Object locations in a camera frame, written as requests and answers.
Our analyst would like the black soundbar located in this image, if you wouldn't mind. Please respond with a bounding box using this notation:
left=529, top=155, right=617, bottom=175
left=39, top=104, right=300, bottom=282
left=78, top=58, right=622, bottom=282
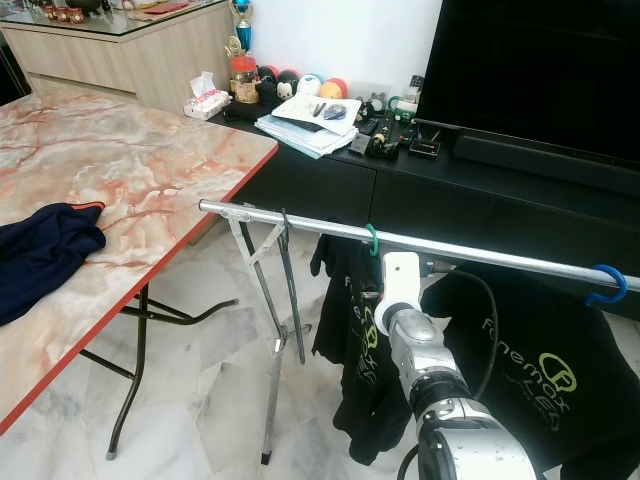
left=452, top=132, right=640, bottom=198

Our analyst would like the white paper stack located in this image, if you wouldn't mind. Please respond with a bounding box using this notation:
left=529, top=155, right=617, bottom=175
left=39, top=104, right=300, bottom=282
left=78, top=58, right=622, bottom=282
left=253, top=92, right=364, bottom=161

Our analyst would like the black television console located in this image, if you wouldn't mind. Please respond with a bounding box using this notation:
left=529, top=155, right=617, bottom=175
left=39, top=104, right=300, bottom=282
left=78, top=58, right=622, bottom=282
left=210, top=100, right=640, bottom=301

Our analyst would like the large black television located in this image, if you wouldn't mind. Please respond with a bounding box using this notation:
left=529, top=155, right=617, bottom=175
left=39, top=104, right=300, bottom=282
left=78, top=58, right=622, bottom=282
left=417, top=0, right=640, bottom=166

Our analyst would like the green plastic hanger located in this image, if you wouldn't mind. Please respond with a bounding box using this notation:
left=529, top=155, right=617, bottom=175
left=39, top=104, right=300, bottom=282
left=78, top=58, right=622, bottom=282
left=364, top=222, right=382, bottom=258

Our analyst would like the clear plastic bottle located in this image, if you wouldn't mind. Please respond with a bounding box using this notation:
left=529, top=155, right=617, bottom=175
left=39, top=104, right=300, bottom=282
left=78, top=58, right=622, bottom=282
left=400, top=75, right=426, bottom=116

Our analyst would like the red lid jar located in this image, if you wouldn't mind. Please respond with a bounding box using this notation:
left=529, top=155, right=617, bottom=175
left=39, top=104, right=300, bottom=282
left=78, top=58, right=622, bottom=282
left=230, top=55, right=259, bottom=104

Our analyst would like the navy blue shirt red trim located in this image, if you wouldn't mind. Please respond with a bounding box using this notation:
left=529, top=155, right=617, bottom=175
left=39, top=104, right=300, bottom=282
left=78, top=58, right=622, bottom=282
left=0, top=202, right=107, bottom=326

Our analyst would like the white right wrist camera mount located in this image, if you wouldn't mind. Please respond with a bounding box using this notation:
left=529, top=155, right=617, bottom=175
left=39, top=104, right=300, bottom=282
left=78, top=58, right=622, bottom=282
left=375, top=250, right=421, bottom=331

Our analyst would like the light wood sideboard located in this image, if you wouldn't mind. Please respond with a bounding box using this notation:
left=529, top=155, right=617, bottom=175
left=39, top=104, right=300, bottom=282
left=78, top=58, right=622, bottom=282
left=0, top=0, right=234, bottom=113

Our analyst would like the silver metal clothes rack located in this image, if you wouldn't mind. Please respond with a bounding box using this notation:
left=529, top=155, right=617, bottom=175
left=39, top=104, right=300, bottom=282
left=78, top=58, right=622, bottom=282
left=198, top=198, right=640, bottom=467

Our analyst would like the orange round toy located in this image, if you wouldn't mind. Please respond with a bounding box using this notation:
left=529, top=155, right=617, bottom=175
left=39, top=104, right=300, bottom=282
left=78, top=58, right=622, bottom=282
left=320, top=77, right=349, bottom=101

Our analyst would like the black mouse plush toy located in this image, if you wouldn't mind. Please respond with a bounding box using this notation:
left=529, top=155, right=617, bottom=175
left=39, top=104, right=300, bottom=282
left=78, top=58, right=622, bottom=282
left=257, top=65, right=301, bottom=101

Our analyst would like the black shirt green logo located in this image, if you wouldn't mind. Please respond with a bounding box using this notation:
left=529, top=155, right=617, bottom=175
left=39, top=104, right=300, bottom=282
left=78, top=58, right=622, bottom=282
left=420, top=262, right=640, bottom=480
left=310, top=232, right=416, bottom=466

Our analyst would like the white round toy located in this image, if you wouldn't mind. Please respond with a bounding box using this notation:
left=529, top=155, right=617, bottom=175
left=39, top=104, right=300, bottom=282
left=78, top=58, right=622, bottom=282
left=295, top=73, right=323, bottom=98

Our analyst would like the marble pattern folding table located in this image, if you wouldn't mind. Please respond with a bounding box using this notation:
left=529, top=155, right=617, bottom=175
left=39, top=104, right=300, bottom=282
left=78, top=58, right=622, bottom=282
left=0, top=92, right=279, bottom=461

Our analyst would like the blue gold trophy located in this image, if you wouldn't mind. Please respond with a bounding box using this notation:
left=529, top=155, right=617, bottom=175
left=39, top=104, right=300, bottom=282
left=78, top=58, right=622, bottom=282
left=225, top=0, right=256, bottom=56

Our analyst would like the pink white tissue box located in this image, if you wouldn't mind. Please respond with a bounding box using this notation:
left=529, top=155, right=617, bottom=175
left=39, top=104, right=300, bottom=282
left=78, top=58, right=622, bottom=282
left=183, top=72, right=231, bottom=121

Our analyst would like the small black display device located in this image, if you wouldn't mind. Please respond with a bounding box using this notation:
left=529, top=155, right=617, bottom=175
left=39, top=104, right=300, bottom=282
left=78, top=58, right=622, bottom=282
left=408, top=138, right=443, bottom=161

